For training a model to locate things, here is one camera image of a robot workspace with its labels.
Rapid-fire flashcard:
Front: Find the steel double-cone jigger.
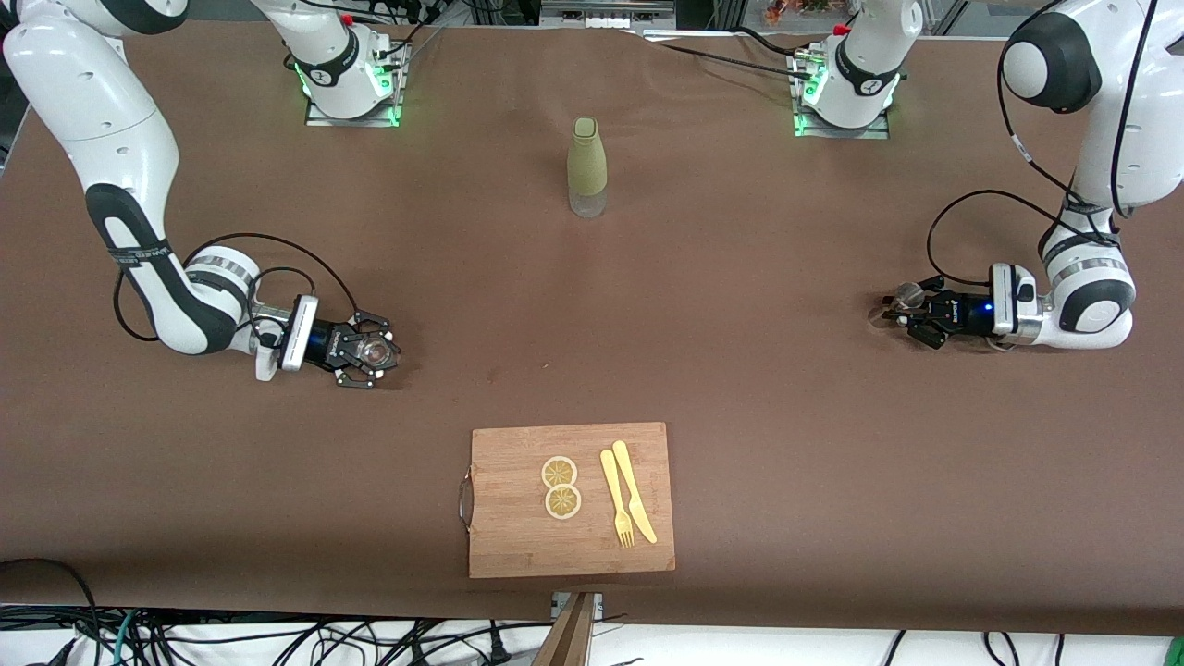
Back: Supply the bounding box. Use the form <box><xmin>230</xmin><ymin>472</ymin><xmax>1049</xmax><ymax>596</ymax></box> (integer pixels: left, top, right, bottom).
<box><xmin>869</xmin><ymin>280</ymin><xmax>926</xmax><ymax>325</ymax></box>

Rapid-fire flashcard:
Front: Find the brown table cloth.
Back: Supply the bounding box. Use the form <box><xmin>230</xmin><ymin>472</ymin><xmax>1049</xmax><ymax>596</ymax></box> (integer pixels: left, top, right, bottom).
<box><xmin>0</xmin><ymin>18</ymin><xmax>1184</xmax><ymax>639</ymax></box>

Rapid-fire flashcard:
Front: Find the wooden cutting board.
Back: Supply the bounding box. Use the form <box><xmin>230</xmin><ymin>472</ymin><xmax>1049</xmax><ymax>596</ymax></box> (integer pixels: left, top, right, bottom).
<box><xmin>458</xmin><ymin>422</ymin><xmax>676</xmax><ymax>580</ymax></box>

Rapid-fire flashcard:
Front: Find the green sleeved glass bottle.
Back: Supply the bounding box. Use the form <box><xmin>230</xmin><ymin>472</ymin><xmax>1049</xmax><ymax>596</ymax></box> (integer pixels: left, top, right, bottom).
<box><xmin>566</xmin><ymin>117</ymin><xmax>609</xmax><ymax>219</ymax></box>

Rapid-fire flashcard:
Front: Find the yellow plastic fork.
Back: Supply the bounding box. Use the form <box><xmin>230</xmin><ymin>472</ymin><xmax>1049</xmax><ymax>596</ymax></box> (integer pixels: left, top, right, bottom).
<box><xmin>599</xmin><ymin>449</ymin><xmax>635</xmax><ymax>549</ymax></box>

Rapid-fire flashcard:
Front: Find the yellow plastic knife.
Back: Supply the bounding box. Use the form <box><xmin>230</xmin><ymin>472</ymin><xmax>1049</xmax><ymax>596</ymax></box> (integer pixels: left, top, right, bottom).
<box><xmin>611</xmin><ymin>440</ymin><xmax>659</xmax><ymax>545</ymax></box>

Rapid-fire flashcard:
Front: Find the orange red clutter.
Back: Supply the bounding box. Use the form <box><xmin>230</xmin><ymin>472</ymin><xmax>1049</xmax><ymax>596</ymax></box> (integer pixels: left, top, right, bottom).
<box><xmin>763</xmin><ymin>0</ymin><xmax>847</xmax><ymax>27</ymax></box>

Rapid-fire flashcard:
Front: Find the grey equipment box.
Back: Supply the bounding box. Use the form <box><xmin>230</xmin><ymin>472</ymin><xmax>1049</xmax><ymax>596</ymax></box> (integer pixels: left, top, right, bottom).
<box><xmin>541</xmin><ymin>0</ymin><xmax>676</xmax><ymax>29</ymax></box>

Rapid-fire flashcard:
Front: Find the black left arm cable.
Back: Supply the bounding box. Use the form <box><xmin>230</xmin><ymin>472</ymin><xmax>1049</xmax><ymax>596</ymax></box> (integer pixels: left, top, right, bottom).
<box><xmin>925</xmin><ymin>0</ymin><xmax>1157</xmax><ymax>288</ymax></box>

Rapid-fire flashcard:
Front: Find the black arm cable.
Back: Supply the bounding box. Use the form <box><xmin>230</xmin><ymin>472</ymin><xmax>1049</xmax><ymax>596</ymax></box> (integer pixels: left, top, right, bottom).
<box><xmin>925</xmin><ymin>0</ymin><xmax>1157</xmax><ymax>288</ymax></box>
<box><xmin>113</xmin><ymin>231</ymin><xmax>362</xmax><ymax>343</ymax></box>

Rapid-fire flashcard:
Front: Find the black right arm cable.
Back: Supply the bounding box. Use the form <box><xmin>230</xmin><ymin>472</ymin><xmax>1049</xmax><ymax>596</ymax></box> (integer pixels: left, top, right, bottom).
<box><xmin>113</xmin><ymin>231</ymin><xmax>362</xmax><ymax>343</ymax></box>

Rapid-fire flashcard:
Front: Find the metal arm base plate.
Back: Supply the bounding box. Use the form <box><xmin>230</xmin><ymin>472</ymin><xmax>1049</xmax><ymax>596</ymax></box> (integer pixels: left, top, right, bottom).
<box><xmin>791</xmin><ymin>51</ymin><xmax>891</xmax><ymax>140</ymax></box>
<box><xmin>305</xmin><ymin>42</ymin><xmax>405</xmax><ymax>129</ymax></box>

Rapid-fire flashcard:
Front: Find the black base power cable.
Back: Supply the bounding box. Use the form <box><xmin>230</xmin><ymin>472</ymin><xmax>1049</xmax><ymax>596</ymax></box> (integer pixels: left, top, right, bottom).
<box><xmin>638</xmin><ymin>32</ymin><xmax>808</xmax><ymax>77</ymax></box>

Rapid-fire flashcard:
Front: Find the wooden post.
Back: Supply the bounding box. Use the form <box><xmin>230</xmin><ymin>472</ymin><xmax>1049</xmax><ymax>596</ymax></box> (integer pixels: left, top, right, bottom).
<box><xmin>532</xmin><ymin>594</ymin><xmax>598</xmax><ymax>666</ymax></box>

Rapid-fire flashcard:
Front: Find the black floor cable loop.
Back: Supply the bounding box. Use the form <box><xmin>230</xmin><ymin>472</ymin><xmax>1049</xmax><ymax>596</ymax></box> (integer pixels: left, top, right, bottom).
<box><xmin>0</xmin><ymin>558</ymin><xmax>103</xmax><ymax>666</ymax></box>

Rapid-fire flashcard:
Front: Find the green floor cable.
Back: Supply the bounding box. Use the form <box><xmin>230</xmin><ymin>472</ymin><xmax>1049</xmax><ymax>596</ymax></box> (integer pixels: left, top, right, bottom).
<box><xmin>111</xmin><ymin>610</ymin><xmax>140</xmax><ymax>666</ymax></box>

